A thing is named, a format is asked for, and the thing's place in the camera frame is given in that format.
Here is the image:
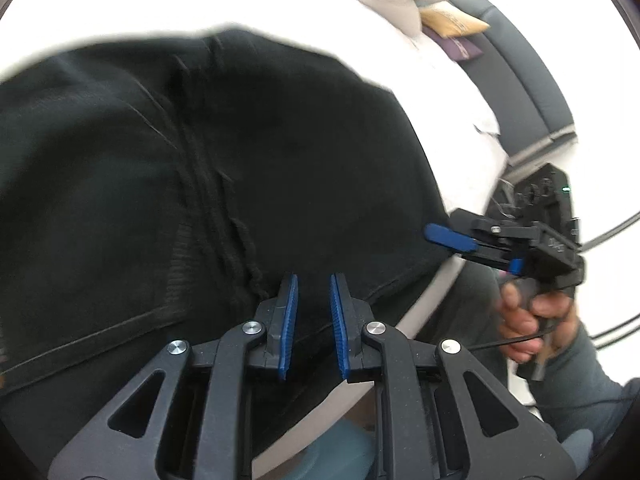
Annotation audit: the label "black cable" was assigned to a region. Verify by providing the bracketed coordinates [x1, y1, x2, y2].
[467, 327, 556, 353]

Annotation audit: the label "rolled white duvet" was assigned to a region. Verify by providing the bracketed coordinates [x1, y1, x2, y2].
[350, 0, 463, 38]

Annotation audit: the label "person's right hand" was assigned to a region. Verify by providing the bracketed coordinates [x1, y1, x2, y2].
[497, 275, 581, 365]

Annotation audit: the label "person's right forearm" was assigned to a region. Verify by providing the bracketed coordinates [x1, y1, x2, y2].
[537, 320, 640, 443]

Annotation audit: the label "person's grey trouser leg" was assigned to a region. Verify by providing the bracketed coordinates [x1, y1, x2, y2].
[415, 257, 511, 386]

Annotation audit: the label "grey padded headboard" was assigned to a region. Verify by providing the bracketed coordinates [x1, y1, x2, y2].
[450, 0, 576, 168]

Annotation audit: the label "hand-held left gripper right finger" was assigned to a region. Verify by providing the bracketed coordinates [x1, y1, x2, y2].
[329, 273, 578, 480]

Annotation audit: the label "purple pillow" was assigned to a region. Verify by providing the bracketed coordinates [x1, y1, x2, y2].
[424, 27, 486, 62]

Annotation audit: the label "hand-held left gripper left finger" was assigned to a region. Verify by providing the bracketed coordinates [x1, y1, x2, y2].
[47, 273, 299, 480]

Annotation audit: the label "bed with white sheet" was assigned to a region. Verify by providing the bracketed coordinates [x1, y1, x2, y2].
[0, 0, 511, 478]

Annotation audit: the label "yellow patterned pillow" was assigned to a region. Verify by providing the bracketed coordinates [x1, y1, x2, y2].
[419, 4, 491, 39]

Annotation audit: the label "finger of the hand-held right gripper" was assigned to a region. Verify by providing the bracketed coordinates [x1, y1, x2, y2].
[424, 208, 501, 256]
[460, 247, 525, 277]

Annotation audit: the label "teal blue object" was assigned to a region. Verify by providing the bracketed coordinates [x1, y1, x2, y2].
[300, 419, 377, 480]

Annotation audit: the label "black denim pants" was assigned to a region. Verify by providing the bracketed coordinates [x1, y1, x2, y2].
[0, 27, 453, 471]

